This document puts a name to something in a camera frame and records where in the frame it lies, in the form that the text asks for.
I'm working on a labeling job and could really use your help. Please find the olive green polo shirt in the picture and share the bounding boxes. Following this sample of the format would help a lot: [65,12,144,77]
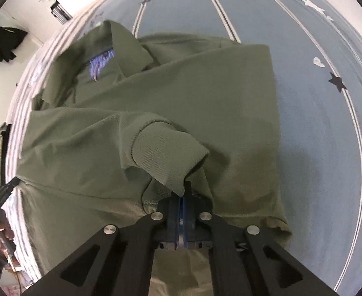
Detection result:
[13,20,292,296]

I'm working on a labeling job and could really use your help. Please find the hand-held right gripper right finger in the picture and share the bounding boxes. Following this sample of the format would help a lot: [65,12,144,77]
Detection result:
[182,180,339,296]

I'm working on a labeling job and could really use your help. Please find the silver ribbed suitcase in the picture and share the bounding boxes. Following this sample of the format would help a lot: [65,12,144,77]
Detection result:
[50,0,73,23]

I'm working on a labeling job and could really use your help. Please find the black hanging jacket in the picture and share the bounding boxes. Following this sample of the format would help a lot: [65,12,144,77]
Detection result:
[0,24,27,63]

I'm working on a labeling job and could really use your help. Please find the white door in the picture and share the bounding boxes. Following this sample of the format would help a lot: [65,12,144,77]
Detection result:
[2,0,73,37]

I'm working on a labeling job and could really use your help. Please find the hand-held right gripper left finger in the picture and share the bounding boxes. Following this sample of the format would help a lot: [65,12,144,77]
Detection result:
[21,196,181,296]

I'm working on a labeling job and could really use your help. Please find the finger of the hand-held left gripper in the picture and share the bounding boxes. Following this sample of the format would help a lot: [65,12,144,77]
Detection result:
[0,177,20,206]

